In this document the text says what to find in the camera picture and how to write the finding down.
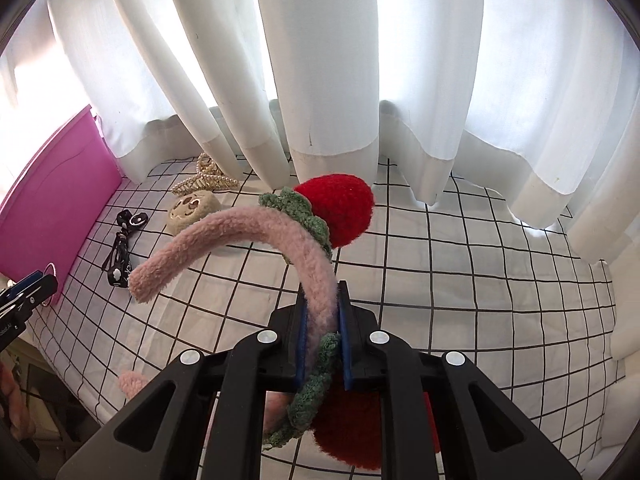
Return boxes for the beige plush bear pouch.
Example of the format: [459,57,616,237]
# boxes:
[166,190,221,236]

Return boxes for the person's left hand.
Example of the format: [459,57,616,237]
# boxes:
[1,364,35,441]

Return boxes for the white sheer curtain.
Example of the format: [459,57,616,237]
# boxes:
[1,0,639,263]

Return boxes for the pink plastic basin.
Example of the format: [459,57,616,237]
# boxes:
[1,107,122,286]

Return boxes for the black grid bedsheet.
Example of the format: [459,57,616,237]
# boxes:
[29,158,624,469]

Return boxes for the gold pearl hair claw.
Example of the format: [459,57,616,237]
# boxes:
[170,153,239,196]

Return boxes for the pink fuzzy strawberry headband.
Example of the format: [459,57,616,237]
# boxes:
[128,174,438,479]

